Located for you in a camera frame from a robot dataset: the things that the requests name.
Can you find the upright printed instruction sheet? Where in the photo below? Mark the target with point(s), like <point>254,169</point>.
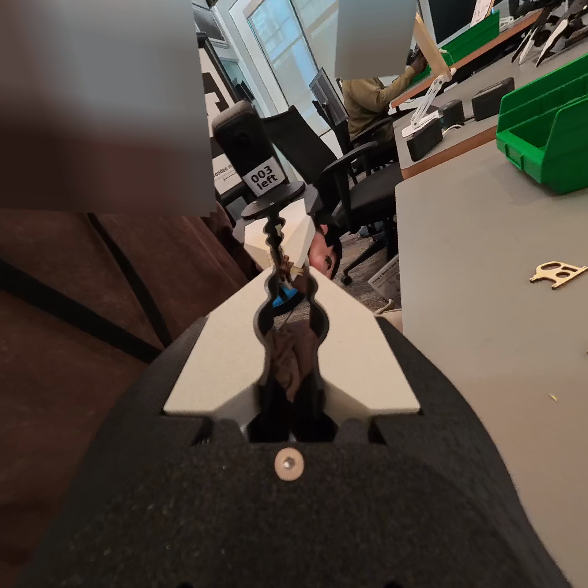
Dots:
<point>482,9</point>

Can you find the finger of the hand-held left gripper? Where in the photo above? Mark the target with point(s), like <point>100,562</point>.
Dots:
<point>257,243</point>
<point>301,239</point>

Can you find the green plastic bin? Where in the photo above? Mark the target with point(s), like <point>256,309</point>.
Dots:
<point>473,34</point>
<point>546,147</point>

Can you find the small wooden gear part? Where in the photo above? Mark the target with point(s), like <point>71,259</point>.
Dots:
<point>289,269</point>

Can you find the pale wooden board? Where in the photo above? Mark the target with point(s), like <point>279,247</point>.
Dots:
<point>431,46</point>

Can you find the black office chair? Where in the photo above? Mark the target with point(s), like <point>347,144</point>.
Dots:
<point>333,126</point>
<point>303,151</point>

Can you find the white folding stand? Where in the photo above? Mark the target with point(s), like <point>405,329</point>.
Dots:
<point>427,106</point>

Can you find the printed paper sheet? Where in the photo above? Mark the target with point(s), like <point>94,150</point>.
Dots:
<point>388,282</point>

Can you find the large black monitor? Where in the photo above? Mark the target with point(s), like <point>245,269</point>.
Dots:
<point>452,18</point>

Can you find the flat wooden cutout with holes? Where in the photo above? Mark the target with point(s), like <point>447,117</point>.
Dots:
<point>558,272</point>

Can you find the white marker sign board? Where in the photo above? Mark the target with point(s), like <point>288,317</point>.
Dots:
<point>211,99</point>

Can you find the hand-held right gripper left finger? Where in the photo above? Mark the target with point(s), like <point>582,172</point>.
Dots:
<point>216,363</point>

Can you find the black and white device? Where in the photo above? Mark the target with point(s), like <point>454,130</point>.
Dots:
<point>556,32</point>

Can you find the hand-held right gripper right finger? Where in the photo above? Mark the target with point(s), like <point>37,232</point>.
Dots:
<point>363,363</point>

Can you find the black foam case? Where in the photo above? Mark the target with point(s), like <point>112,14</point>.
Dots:
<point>494,97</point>
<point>451,114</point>
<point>425,140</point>

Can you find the person's left hand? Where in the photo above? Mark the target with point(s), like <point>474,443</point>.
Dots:
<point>324,264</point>

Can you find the grey desk with wooden edge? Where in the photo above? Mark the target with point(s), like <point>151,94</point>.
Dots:
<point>464,89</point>

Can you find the person's khaki pants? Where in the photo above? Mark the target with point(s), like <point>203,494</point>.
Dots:
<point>287,363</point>

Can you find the glass window wall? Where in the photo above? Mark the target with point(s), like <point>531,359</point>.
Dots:
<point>275,41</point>

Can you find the blue round object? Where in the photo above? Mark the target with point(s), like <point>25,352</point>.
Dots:
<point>285,299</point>

